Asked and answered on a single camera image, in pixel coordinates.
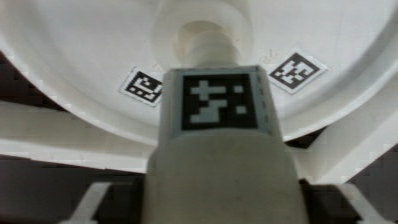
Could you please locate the white cylindrical table leg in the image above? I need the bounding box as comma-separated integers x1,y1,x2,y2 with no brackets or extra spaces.
142,31,309,224

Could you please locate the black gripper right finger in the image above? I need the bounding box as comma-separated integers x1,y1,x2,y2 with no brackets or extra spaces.
298,179,390,224

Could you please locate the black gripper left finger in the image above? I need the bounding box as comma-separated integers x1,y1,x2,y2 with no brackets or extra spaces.
58,181,142,224

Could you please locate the white round table top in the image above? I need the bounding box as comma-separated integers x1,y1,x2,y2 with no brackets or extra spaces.
0,0,398,144

